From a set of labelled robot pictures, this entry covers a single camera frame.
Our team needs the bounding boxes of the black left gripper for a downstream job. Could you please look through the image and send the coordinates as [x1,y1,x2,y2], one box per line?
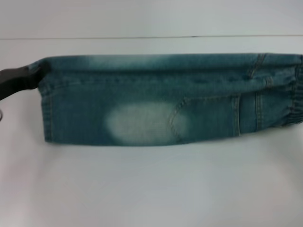
[0,63,50,96]

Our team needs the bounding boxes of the blue denim shorts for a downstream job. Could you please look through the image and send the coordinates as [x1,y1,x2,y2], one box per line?
[30,53,303,145]

